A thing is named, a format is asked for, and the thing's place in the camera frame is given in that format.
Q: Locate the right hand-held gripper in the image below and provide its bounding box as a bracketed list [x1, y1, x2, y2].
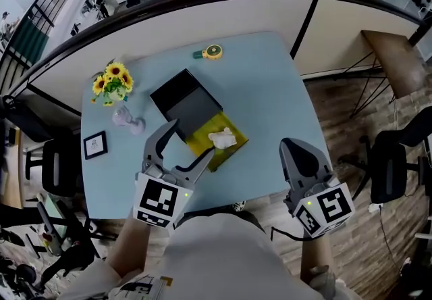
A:
[279, 137, 356, 239]

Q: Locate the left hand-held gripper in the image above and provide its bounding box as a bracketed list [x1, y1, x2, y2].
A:
[134, 118, 216, 230]

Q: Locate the white tissue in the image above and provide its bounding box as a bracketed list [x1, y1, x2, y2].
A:
[208, 127, 238, 150]

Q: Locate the black box with yellow interior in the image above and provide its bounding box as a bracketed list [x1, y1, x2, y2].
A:
[149, 68, 250, 174]

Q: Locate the person's right forearm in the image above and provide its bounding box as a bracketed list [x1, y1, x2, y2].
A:
[299, 234, 335, 284]

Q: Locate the person's left forearm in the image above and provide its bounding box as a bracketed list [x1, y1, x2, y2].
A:
[106, 214, 153, 279]

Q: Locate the small purple dumbbell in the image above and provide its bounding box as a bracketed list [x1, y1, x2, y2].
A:
[111, 105, 146, 135]

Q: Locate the black framed picture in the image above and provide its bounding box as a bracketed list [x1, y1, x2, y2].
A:
[83, 130, 109, 161]

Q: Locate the black office chair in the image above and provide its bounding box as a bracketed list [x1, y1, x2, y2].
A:
[25, 128, 84, 198]
[339, 111, 432, 205]

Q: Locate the potted sunflower bouquet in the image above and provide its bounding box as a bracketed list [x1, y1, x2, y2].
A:
[90, 58, 135, 107]

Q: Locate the person's beige shirt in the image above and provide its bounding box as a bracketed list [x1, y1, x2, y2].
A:
[57, 212, 364, 300]

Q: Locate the yellow and green handheld fan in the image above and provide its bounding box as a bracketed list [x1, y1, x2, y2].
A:
[192, 44, 224, 62]

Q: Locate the brown wooden side desk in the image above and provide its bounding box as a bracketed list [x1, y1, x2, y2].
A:
[349, 30, 428, 120]

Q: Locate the light wooden desk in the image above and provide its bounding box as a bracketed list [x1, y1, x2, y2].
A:
[0, 126, 24, 209]

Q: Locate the black metal railing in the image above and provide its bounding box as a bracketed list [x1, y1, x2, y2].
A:
[0, 0, 105, 90]

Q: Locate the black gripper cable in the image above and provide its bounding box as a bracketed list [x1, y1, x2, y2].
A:
[269, 226, 304, 242]

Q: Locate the black floor cable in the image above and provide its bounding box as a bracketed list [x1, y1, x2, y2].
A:
[377, 207, 406, 266]

